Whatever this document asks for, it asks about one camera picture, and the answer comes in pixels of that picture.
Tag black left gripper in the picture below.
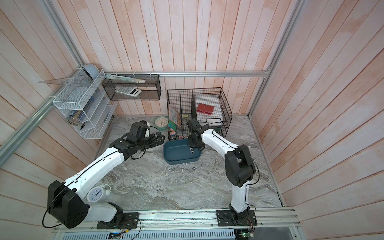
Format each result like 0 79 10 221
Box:
136 131 165 151

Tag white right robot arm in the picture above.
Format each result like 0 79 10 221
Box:
187 119 259 227

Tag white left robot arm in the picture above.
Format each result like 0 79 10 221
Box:
45 132 165 229

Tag teal plastic storage box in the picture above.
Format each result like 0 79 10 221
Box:
163 139 202 165

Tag green round clock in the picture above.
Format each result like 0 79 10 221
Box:
154 116 169 131

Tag colourful paper folders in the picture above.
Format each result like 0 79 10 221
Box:
168 105 182 136

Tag white calculator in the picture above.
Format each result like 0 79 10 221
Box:
115 87 142 98

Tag green ruler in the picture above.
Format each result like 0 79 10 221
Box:
105 74 146 84

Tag white alarm clock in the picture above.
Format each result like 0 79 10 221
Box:
87 185 112 203

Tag clear triangle ruler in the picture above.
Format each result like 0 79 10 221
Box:
38 75 93 87

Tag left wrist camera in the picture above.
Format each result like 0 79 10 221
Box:
126 120 150 144

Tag black wire desk organizer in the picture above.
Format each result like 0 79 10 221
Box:
167 88 233 140

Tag black wire wall basket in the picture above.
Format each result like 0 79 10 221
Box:
102 74 162 101

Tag white wire mesh shelf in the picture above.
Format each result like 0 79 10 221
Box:
53 69 117 140

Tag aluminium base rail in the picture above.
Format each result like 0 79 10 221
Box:
50 208 306 240

